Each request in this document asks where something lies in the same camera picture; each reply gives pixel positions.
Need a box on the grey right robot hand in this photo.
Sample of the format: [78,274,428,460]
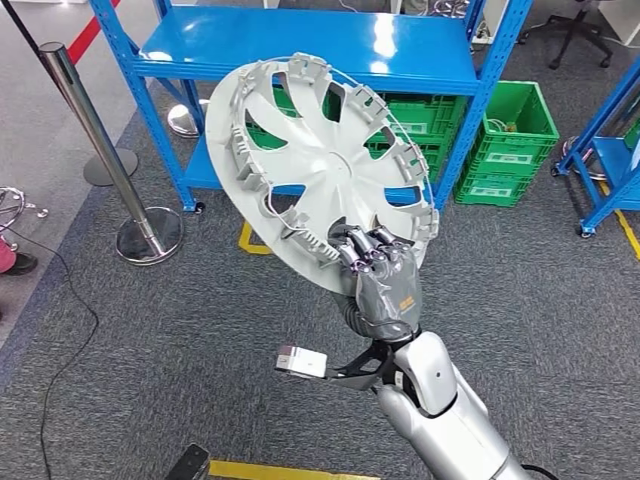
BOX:
[327,221,424,344]

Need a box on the grey plastic wheel cover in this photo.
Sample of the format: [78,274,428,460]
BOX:
[205,51,441,297]

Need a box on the blue steel shelf rack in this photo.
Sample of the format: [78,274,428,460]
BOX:
[88,0,535,215]
[551,56,640,238]

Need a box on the green plastic crate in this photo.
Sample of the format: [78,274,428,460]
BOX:
[322,86,469,144]
[622,117,640,152]
[245,121,290,151]
[271,84,301,119]
[367,129,451,185]
[469,80,560,177]
[454,165,541,209]

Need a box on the yellow floor tape outline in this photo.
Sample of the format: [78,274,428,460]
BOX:
[238,220,275,257]
[598,178,640,261]
[208,459,382,480]

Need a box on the stool with chrome base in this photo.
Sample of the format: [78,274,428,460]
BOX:
[430,0,472,19]

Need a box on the white desk side panel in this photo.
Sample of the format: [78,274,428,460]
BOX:
[597,0,640,46]
[479,0,512,46]

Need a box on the black office chair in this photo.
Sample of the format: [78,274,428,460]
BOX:
[518,0,615,71]

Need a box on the red barrier belt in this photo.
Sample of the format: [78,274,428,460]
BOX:
[66,0,122,66]

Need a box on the black seat stool chrome base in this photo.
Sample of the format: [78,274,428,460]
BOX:
[0,186,50,234]

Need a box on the black right wrist camera bracket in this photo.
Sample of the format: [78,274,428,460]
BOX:
[325,341,396,392]

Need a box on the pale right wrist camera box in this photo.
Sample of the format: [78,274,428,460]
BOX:
[275,344,329,381]

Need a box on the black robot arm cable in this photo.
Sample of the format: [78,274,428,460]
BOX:
[519,462,561,480]

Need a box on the chrome stanchion post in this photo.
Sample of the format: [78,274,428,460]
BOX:
[562,135,608,182]
[38,41,185,268]
[167,99,211,139]

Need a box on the black robot left wrist mount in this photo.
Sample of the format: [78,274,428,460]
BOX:
[164,442,211,480]

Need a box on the long black floor cable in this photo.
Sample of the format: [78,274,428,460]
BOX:
[7,228,100,480]

